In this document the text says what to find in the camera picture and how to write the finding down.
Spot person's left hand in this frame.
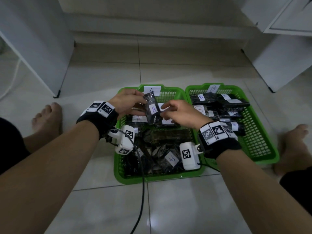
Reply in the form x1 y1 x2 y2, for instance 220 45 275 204
107 89 148 119

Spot person's right hand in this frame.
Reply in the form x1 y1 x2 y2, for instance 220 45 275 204
161 99 215 131

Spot black packet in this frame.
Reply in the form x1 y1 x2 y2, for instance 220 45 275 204
142 93 163 126
192 104 219 118

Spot green plastic basket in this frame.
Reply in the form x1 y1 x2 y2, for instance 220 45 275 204
114 84 206 185
185 83 279 166

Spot person's left forearm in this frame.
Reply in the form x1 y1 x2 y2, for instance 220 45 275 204
0 120 100 234

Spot person's left leg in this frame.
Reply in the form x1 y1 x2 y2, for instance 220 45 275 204
23 130 63 154

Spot person's leg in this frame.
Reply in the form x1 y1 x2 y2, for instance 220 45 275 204
23 130 63 154
272 153 312 177

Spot person's right foot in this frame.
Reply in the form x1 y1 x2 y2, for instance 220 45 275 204
277 124 309 156

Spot person's right leg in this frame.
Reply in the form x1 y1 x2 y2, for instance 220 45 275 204
272 153 312 177

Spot black wristband with marker tags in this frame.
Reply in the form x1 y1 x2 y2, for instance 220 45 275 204
76 100 119 140
198 120 242 160

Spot white desk side panel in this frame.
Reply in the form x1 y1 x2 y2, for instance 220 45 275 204
0 0 75 98

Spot white desk cabinet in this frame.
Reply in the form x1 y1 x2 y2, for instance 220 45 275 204
241 0 312 93

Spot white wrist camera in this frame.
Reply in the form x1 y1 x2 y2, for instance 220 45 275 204
179 141 204 171
107 125 136 155

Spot black camera cable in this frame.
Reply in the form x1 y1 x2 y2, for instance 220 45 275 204
197 163 221 173
107 129 146 234

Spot white floor cable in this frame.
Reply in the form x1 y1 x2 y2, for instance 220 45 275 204
0 58 22 100

